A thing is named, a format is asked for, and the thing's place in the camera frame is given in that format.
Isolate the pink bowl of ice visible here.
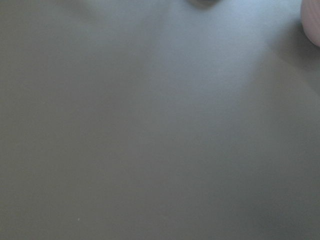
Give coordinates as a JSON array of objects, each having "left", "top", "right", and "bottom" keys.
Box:
[{"left": 300, "top": 0, "right": 320, "bottom": 47}]

